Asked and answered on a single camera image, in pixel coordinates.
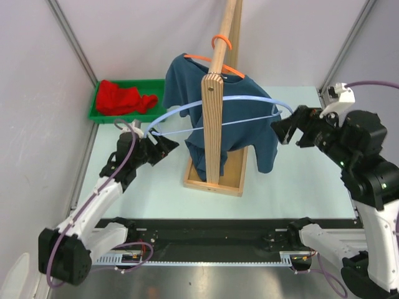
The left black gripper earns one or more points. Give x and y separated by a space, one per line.
161 149

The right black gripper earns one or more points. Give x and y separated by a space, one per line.
307 120

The light blue hanger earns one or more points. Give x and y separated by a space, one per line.
225 98

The blue t shirt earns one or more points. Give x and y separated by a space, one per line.
245 122

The red t shirt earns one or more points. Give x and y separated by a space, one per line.
112 100

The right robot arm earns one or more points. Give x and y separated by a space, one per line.
354 145

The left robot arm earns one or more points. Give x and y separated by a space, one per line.
68 251

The wooden hanger stand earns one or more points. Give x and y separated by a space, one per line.
212 90

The orange hanger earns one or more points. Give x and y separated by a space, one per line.
225 68

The green plastic tray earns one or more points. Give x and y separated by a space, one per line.
145 87

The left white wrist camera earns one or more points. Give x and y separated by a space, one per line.
135 127

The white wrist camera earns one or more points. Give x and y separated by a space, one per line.
135 127
337 99

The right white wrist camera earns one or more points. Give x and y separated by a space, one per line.
337 99

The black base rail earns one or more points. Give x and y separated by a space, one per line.
215 240

